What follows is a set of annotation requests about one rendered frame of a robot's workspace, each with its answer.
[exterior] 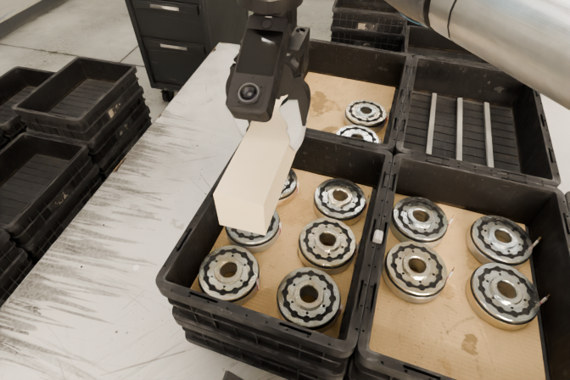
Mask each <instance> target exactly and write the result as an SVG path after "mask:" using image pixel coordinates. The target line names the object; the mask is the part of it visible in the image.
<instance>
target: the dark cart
mask: <svg viewBox="0 0 570 380"><path fill-rule="evenodd" d="M125 2H126V7H127V10H128V13H129V16H130V19H131V24H132V27H133V30H134V32H135V36H136V39H137V44H138V46H139V49H140V53H141V55H142V60H143V63H144V66H145V69H146V72H147V75H148V79H149V83H150V86H151V88H156V89H160V90H163V91H161V92H162V98H163V100H164V101H165V102H170V101H171V100H172V99H173V97H174V92H179V91H180V89H181V88H182V87H183V86H184V84H185V83H186V82H187V81H188V79H189V78H190V77H191V76H192V74H193V73H194V72H195V71H196V69H197V68H198V67H199V66H200V65H201V64H202V63H203V62H204V60H205V59H206V58H207V57H208V55H209V54H210V53H211V52H212V50H213V49H214V48H215V46H216V45H217V44H218V43H219V42H225V43H231V44H237V45H240V42H241V41H242V40H243V34H244V31H245V28H246V24H247V21H248V18H249V11H248V10H246V9H244V8H241V7H240V6H239V5H238V3H237V0H125Z"/></svg>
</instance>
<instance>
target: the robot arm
mask: <svg viewBox="0 0 570 380"><path fill-rule="evenodd" d="M384 1H385V2H387V3H388V4H390V5H391V6H393V7H394V8H396V9H397V10H398V11H399V12H400V14H401V15H402V16H404V17H405V18H406V19H408V20H409V21H411V22H413V23H415V24H418V25H422V26H424V27H427V28H429V29H431V30H433V31H435V32H437V33H439V34H441V35H442V36H445V37H446V38H448V39H450V40H451V41H452V42H454V43H456V44H458V45H460V46H461V47H463V48H465V49H466V50H468V51H469V52H471V53H473V54H475V55H477V56H478V57H479V58H481V59H483V60H485V61H487V62H488V63H490V64H492V65H493V66H495V67H496V68H498V69H500V70H502V71H504V72H506V73H507V74H508V75H510V76H512V77H514V78H515V79H517V80H519V81H520V82H522V83H524V84H525V85H527V86H529V87H531V88H533V89H534V90H535V91H537V92H539V93H541V94H542V95H544V96H546V97H547V98H549V99H551V100H552V101H554V102H556V103H558V104H560V105H561V106H562V107H564V108H565V109H568V110H570V0H384ZM302 2H303V0H237V4H238V5H239V6H240V7H241V8H244V9H246V10H248V11H252V12H253V14H251V15H250V16H249V18H248V21H247V24H246V28H245V31H244V34H243V40H242V41H241V42H240V48H239V53H238V54H237V55H236V56H235V57H234V59H233V61H234V62H236V63H232V65H231V67H230V75H229V76H228V78H227V80H226V106H227V108H228V109H229V111H230V112H231V114H232V118H233V120H234V123H235V125H236V127H237V129H238V131H239V133H240V135H241V136H242V138H243V137H244V135H245V134H246V132H247V131H248V129H249V127H250V122H251V121H257V122H268V121H270V120H271V117H272V114H273V110H274V107H275V103H276V99H278V100H279V99H280V98H281V97H282V96H286V95H288V96H287V97H286V98H285V99H284V100H283V101H282V103H281V105H280V108H279V111H280V114H281V117H282V118H283V119H284V120H285V121H286V123H287V134H288V136H289V146H290V148H291V149H292V150H293V151H298V149H299V147H300V145H301V143H302V142H303V139H304V136H305V129H306V125H307V116H308V113H309V109H310V100H311V94H310V87H309V85H308V84H307V82H306V81H305V79H304V73H305V71H306V69H307V66H308V62H309V45H310V27H303V26H298V25H297V7H298V6H300V5H301V4H302ZM300 31H303V32H304V34H303V35H302V34H301V33H299V32H300ZM305 51H306V57H305ZM302 54H303V64H302V73H299V61H300V58H301V56H302Z"/></svg>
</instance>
